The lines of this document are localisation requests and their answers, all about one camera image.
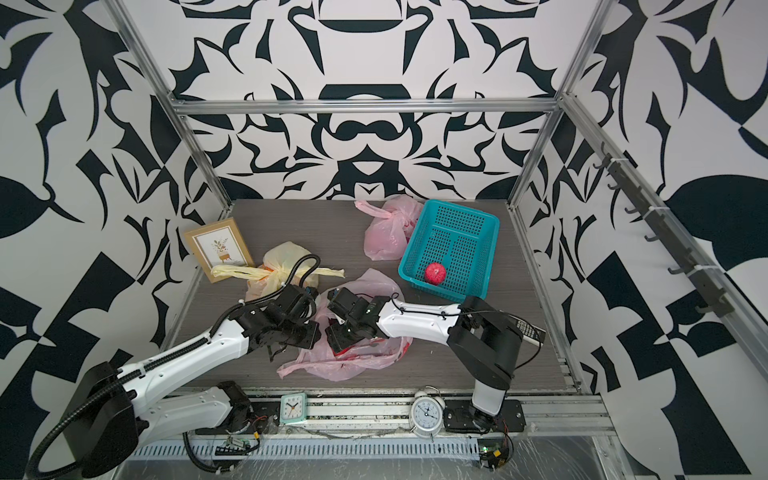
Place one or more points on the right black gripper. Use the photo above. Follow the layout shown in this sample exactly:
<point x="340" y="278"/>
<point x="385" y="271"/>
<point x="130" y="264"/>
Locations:
<point x="336" y="341"/>

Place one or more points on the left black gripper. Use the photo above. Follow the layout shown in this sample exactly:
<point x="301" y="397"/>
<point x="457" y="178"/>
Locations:
<point x="313" y="337"/>

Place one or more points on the large pink plastic bag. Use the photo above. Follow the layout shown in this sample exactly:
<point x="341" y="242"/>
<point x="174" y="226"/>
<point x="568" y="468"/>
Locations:
<point x="341" y="354"/>

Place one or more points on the small pink plastic bag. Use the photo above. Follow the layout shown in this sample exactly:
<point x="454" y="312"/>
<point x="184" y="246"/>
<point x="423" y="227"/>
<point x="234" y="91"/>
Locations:
<point x="393" y="224"/>

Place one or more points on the teal plastic basket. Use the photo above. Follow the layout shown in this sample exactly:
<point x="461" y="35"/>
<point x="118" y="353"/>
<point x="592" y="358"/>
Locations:
<point x="462" y="239"/>

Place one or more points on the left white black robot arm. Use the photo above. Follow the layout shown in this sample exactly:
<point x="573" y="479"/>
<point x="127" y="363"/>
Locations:
<point x="130" y="406"/>

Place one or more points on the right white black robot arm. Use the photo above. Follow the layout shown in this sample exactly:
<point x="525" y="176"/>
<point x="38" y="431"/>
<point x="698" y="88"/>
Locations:
<point x="485" y="340"/>

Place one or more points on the yellow plastic bag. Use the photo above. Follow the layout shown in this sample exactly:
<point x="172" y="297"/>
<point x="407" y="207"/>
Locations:
<point x="274" y="271"/>

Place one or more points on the small teal square clock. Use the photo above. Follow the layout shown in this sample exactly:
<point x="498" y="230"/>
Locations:
<point x="293" y="408"/>

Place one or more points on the round silver alarm clock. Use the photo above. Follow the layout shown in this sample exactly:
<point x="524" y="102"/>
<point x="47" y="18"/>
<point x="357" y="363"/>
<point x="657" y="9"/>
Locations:
<point x="426" y="415"/>

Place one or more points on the left circuit board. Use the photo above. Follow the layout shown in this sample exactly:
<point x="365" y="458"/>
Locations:
<point x="239" y="446"/>

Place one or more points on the circuit board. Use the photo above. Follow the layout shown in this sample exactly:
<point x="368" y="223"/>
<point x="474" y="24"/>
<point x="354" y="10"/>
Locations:
<point x="239" y="446"/>
<point x="494" y="454"/>

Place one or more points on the grey calculator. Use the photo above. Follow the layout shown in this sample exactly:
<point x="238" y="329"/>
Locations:
<point x="531" y="333"/>

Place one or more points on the right circuit board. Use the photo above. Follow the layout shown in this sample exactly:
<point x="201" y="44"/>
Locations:
<point x="494" y="454"/>

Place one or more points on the wooden picture frame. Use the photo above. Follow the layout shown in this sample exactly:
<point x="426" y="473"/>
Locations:
<point x="216" y="244"/>

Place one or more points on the white slotted cable duct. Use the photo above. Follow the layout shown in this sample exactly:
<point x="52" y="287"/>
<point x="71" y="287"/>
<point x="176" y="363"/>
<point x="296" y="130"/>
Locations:
<point x="459" y="448"/>

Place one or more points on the wall hook rail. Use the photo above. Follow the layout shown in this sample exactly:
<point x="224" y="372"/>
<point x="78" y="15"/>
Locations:
<point x="668" y="230"/>

